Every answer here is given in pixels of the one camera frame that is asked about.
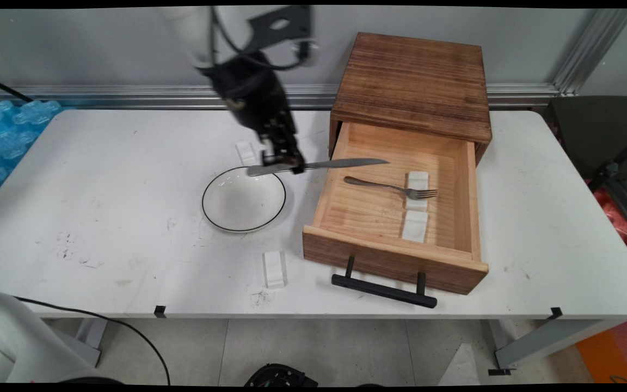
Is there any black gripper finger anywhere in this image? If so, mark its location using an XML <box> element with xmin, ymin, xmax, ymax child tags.
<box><xmin>275</xmin><ymin>128</ymin><xmax>307</xmax><ymax>175</ymax></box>
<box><xmin>260</xmin><ymin>135</ymin><xmax>279</xmax><ymax>166</ymax></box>

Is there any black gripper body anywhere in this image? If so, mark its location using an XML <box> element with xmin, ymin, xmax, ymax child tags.
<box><xmin>202</xmin><ymin>51</ymin><xmax>298</xmax><ymax>140</ymax></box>

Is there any silver metal table knife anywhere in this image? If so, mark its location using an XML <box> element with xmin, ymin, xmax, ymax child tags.
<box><xmin>246</xmin><ymin>158</ymin><xmax>391</xmax><ymax>177</ymax></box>

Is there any white ceramic cutlery rest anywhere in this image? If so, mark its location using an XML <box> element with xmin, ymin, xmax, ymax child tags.
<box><xmin>401</xmin><ymin>210</ymin><xmax>429</xmax><ymax>243</ymax></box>
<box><xmin>262</xmin><ymin>250</ymin><xmax>288</xmax><ymax>289</ymax></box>
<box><xmin>404</xmin><ymin>171</ymin><xmax>429</xmax><ymax>212</ymax></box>
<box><xmin>235</xmin><ymin>140</ymin><xmax>262</xmax><ymax>166</ymax></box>

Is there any white plate with black rim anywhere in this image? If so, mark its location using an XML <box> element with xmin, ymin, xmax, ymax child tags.
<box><xmin>201</xmin><ymin>166</ymin><xmax>287</xmax><ymax>233</ymax></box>

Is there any silver metal fork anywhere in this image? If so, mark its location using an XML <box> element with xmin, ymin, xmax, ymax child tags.
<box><xmin>344</xmin><ymin>175</ymin><xmax>439</xmax><ymax>200</ymax></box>

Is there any light wooden drawer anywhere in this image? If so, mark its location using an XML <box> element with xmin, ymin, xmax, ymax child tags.
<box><xmin>302</xmin><ymin>122</ymin><xmax>489</xmax><ymax>296</ymax></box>

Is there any dark wooden drawer cabinet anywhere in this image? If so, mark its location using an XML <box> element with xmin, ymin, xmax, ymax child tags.
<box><xmin>328</xmin><ymin>32</ymin><xmax>493</xmax><ymax>165</ymax></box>

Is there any black device on floor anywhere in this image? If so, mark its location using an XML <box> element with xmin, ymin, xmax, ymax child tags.
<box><xmin>244</xmin><ymin>363</ymin><xmax>319</xmax><ymax>388</ymax></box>

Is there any blue bubble wrap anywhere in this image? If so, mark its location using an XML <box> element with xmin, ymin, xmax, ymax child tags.
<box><xmin>0</xmin><ymin>99</ymin><xmax>63</xmax><ymax>209</ymax></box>

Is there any grey table leg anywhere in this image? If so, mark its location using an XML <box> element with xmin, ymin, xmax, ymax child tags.
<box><xmin>489</xmin><ymin>319</ymin><xmax>627</xmax><ymax>371</ymax></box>
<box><xmin>55</xmin><ymin>318</ymin><xmax>109</xmax><ymax>368</ymax></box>

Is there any diagonal aluminium profile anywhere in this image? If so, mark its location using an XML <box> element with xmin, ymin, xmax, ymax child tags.
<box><xmin>552</xmin><ymin>8</ymin><xmax>627</xmax><ymax>97</ymax></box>

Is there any red plastic bag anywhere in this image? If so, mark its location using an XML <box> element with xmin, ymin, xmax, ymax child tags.
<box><xmin>593</xmin><ymin>187</ymin><xmax>627</xmax><ymax>273</ymax></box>

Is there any orange box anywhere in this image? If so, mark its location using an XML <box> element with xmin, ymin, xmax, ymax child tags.
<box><xmin>575</xmin><ymin>319</ymin><xmax>627</xmax><ymax>384</ymax></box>

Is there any thin black camera cable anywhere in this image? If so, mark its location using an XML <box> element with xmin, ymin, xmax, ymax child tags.
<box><xmin>209</xmin><ymin>5</ymin><xmax>306</xmax><ymax>71</ymax></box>

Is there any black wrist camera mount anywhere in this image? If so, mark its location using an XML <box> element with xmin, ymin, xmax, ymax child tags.
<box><xmin>247</xmin><ymin>5</ymin><xmax>318</xmax><ymax>67</ymax></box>

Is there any horizontal aluminium wall rail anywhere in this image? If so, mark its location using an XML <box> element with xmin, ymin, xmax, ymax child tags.
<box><xmin>0</xmin><ymin>83</ymin><xmax>560</xmax><ymax>111</ymax></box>

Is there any black drawer handle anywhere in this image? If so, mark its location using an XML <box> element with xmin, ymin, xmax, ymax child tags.
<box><xmin>331</xmin><ymin>256</ymin><xmax>438</xmax><ymax>309</ymax></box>

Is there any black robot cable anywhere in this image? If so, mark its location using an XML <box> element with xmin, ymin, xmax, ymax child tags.
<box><xmin>0</xmin><ymin>282</ymin><xmax>172</xmax><ymax>386</ymax></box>
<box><xmin>0</xmin><ymin>72</ymin><xmax>35</xmax><ymax>103</ymax></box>

